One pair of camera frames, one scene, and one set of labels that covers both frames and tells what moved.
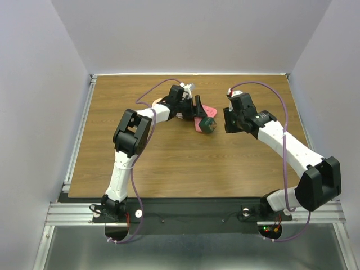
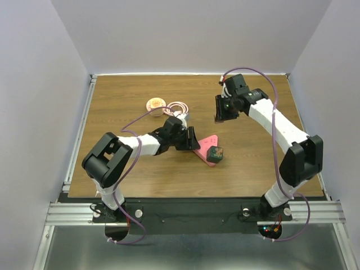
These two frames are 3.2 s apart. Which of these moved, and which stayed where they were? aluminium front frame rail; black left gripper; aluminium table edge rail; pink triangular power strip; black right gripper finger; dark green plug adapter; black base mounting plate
Moved: pink triangular power strip; dark green plug adapter; black right gripper finger; black left gripper
Stayed: aluminium table edge rail; black base mounting plate; aluminium front frame rail
